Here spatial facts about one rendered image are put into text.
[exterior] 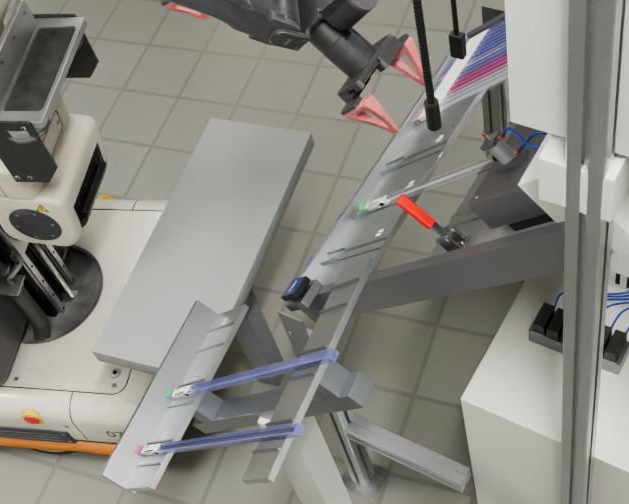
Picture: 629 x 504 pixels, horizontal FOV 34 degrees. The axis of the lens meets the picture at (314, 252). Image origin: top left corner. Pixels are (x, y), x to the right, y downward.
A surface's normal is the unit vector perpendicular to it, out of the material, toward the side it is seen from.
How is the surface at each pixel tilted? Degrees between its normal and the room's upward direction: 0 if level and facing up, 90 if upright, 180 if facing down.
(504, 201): 90
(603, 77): 90
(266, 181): 0
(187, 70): 0
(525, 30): 90
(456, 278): 90
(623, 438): 0
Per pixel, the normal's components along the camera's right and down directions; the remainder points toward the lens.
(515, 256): -0.51, 0.76
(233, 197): -0.19, -0.56
